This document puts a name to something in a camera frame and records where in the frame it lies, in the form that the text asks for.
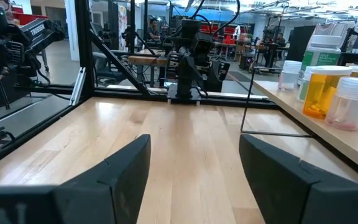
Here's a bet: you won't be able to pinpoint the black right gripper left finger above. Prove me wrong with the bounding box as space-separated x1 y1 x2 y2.
53 134 152 224

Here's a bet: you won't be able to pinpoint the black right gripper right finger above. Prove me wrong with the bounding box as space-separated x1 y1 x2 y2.
239 134 358 224

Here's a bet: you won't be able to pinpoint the small clear plastic pill bottle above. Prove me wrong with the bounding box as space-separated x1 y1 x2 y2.
325 77 358 131
277 60 303 93
297 66 315 103

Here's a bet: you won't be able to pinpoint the large bottle green orange label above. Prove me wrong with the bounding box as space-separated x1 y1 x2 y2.
300 34 343 71

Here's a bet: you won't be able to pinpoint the wooden shelf black metal legs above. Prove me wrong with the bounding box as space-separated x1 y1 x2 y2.
240 65 358 187

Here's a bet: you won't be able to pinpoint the person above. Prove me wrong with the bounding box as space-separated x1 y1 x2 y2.
273 32 288 47
146 17 162 41

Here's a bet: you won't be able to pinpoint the wooden workbench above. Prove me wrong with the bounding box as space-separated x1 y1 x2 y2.
127 54 171 88

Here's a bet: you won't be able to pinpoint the black upright panel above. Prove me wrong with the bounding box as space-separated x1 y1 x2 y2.
286 25 318 63

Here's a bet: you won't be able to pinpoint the black aluminium table frame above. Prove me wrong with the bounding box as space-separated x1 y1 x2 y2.
0 0 279 175

